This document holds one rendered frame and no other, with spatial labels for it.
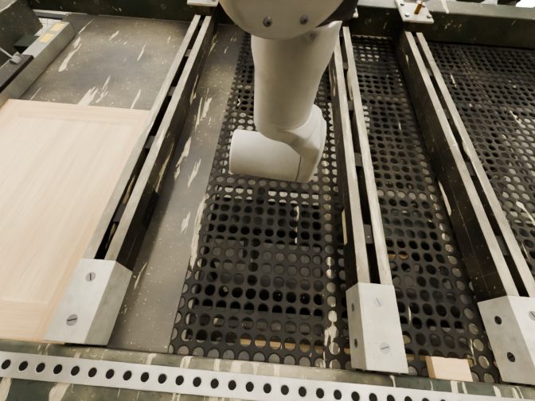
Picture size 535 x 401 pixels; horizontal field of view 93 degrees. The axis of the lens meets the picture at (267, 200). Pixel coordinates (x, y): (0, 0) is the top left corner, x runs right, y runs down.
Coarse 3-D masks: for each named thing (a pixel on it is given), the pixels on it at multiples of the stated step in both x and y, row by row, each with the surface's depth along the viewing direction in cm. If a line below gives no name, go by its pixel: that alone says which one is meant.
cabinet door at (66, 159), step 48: (0, 144) 63; (48, 144) 64; (96, 144) 64; (0, 192) 56; (48, 192) 57; (96, 192) 57; (0, 240) 51; (48, 240) 51; (0, 288) 46; (48, 288) 46; (0, 336) 42
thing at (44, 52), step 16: (48, 32) 86; (64, 32) 88; (32, 48) 81; (48, 48) 82; (32, 64) 77; (48, 64) 83; (16, 80) 73; (32, 80) 78; (0, 96) 69; (16, 96) 73
